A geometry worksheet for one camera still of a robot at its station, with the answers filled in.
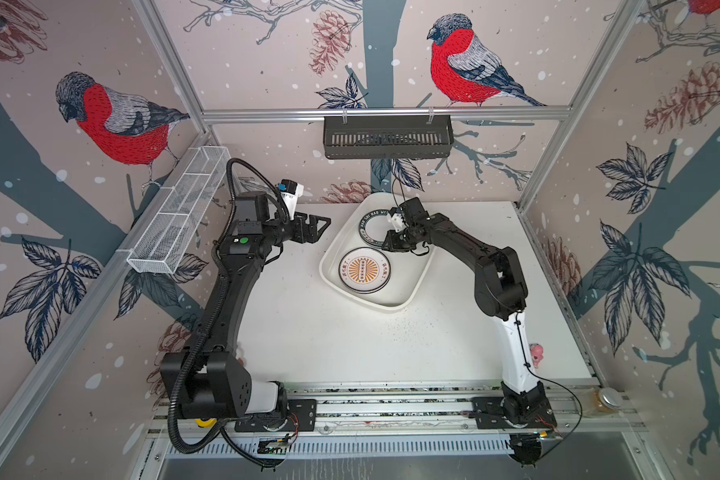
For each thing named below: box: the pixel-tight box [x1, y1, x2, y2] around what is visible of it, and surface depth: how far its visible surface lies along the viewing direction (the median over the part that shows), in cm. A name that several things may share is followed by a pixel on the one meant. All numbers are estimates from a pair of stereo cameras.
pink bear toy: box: [529, 343, 544, 369], surface depth 83 cm
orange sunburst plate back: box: [338, 247, 392, 294], surface depth 102 cm
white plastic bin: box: [319, 193, 435, 312], surface depth 97 cm
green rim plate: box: [358, 209, 395, 247], surface depth 113 cm
